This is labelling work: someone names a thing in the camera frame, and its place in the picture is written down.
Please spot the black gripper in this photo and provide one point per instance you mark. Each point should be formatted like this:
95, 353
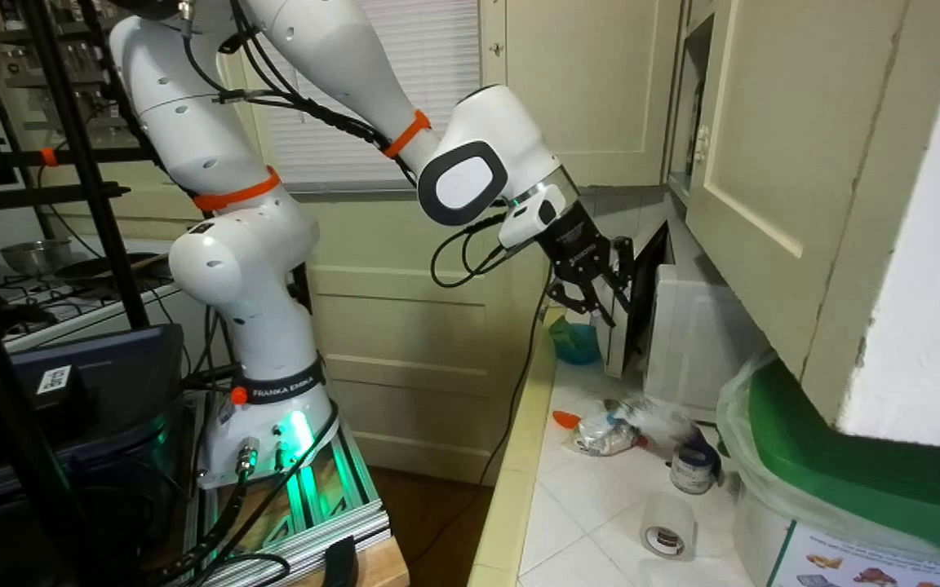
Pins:
582, 251

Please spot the white packet with green seal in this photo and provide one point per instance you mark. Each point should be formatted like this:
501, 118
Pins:
633, 422

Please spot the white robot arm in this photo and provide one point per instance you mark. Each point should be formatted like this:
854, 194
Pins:
253, 237

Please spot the robot base platform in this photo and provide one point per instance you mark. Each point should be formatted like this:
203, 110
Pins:
295, 506

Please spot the teal plastic bowl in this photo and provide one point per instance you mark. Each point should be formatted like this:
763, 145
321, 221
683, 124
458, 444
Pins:
574, 344

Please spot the white microwave oven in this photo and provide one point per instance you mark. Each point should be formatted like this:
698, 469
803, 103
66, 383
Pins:
683, 335

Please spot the orange plastic spoon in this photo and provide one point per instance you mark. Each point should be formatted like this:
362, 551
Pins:
565, 418

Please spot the small dark glass jar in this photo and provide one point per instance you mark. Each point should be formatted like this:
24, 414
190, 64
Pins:
694, 470

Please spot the closed upper cabinet door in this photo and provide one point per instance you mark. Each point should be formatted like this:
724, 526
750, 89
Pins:
811, 143

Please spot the white window blind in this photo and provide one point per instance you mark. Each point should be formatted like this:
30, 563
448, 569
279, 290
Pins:
394, 64

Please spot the white bin with green liner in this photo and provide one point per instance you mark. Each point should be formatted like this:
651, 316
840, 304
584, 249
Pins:
812, 506

